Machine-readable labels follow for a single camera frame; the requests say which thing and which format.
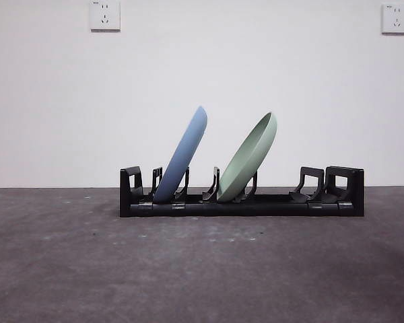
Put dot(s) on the pale green round plate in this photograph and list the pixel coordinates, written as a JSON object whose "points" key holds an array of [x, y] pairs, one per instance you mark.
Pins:
{"points": [[245, 161]]}

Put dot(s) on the black plate rack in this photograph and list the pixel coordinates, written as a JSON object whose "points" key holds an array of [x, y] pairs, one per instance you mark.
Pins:
{"points": [[272, 207]]}

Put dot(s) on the white wall power outlet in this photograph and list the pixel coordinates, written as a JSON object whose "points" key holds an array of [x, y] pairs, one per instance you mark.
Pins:
{"points": [[105, 15], [395, 18]]}

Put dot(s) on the blue round plate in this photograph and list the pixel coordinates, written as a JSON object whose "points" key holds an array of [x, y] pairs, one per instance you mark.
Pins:
{"points": [[182, 158]]}

